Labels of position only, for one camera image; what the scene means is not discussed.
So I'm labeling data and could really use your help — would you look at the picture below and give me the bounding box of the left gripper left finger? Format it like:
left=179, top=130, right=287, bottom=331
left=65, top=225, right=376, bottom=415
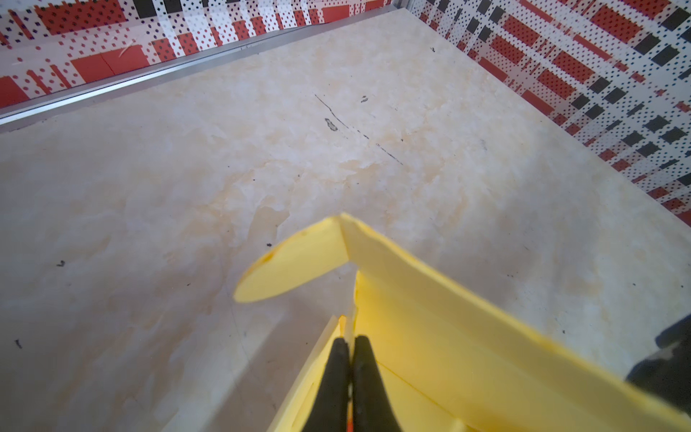
left=302, top=338, right=350, bottom=432

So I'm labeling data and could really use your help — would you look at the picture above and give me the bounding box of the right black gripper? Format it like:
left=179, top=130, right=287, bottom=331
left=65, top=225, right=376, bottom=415
left=625, top=315, right=690, bottom=413

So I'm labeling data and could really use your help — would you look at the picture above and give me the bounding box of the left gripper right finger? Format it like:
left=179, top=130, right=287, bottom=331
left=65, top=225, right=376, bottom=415
left=352, top=335, right=402, bottom=432

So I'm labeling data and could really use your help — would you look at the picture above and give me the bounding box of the yellow paper box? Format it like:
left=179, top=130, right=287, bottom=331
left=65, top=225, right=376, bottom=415
left=234, top=214, right=690, bottom=431

